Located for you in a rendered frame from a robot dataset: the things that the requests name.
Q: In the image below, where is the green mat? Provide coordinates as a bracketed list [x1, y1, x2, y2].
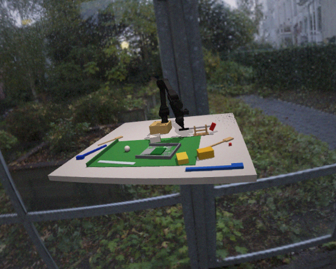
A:
[88, 136, 201, 168]

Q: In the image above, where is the white cube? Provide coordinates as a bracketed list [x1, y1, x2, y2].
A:
[150, 133, 161, 143]

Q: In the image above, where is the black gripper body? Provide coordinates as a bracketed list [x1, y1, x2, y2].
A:
[173, 109, 184, 123]

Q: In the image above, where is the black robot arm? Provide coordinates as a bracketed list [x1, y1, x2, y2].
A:
[156, 78, 189, 123]

